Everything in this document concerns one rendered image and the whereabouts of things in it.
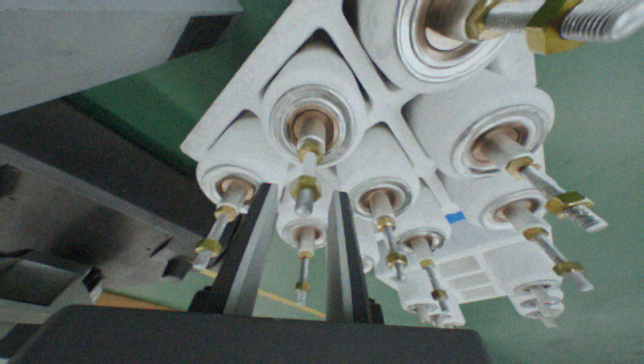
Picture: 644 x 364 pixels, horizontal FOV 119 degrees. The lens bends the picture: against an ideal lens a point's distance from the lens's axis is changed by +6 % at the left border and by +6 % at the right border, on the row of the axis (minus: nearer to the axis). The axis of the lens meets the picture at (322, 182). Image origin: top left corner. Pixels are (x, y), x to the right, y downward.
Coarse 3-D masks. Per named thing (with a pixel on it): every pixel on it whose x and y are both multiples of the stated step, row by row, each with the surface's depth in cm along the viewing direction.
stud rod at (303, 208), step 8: (304, 160) 13; (312, 160) 13; (304, 168) 12; (312, 168) 12; (304, 192) 10; (312, 192) 11; (296, 200) 10; (304, 200) 10; (312, 200) 10; (296, 208) 10; (304, 208) 10; (312, 208) 10; (304, 216) 10
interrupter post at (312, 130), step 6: (306, 120) 16; (312, 120) 16; (318, 120) 16; (306, 126) 15; (312, 126) 15; (318, 126) 15; (324, 126) 16; (300, 132) 15; (306, 132) 14; (312, 132) 14; (318, 132) 15; (324, 132) 16; (300, 138) 14; (306, 138) 14; (312, 138) 14; (318, 138) 14; (324, 138) 15; (300, 144) 14; (324, 144) 14; (324, 150) 15
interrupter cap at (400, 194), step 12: (372, 180) 20; (384, 180) 20; (396, 180) 20; (360, 192) 22; (372, 192) 22; (384, 192) 22; (396, 192) 21; (408, 192) 21; (360, 204) 23; (396, 204) 23; (408, 204) 23; (360, 216) 24; (372, 216) 24; (396, 216) 24
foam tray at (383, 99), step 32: (320, 0) 16; (352, 0) 24; (288, 32) 18; (320, 32) 27; (352, 32) 18; (256, 64) 20; (352, 64) 20; (512, 64) 19; (224, 96) 22; (256, 96) 22; (384, 96) 22; (224, 128) 25; (416, 160) 27; (448, 192) 35
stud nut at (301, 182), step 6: (294, 180) 11; (300, 180) 10; (306, 180) 11; (312, 180) 11; (318, 180) 11; (294, 186) 11; (300, 186) 10; (306, 186) 10; (312, 186) 10; (318, 186) 11; (294, 192) 11; (318, 192) 11; (294, 198) 11; (318, 198) 11
